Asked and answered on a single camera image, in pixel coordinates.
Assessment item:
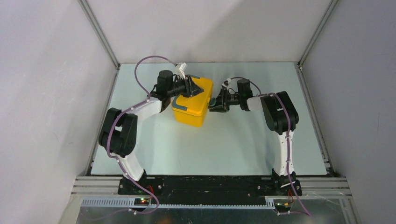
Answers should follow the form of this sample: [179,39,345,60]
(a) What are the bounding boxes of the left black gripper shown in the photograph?
[168,76,204,99]

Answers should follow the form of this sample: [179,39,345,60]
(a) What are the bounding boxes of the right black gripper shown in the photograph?
[208,88,242,112]

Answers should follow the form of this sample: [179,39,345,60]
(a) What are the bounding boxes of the yellow medicine kit box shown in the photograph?
[172,77,213,127]

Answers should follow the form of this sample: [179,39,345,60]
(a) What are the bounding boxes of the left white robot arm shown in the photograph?
[98,70,213,194]

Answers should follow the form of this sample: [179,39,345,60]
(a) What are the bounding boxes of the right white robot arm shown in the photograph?
[208,77,299,195]

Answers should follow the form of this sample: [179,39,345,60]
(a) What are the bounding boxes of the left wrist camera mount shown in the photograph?
[175,63,187,79]

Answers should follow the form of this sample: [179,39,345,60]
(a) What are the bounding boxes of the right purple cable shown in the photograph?
[224,77,312,217]

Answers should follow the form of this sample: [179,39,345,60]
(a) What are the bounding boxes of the purple cable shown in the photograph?
[224,77,312,217]
[106,56,183,215]

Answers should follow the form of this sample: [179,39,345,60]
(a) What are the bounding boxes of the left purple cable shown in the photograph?
[106,56,183,215]

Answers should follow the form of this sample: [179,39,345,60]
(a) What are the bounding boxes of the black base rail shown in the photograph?
[118,174,302,206]

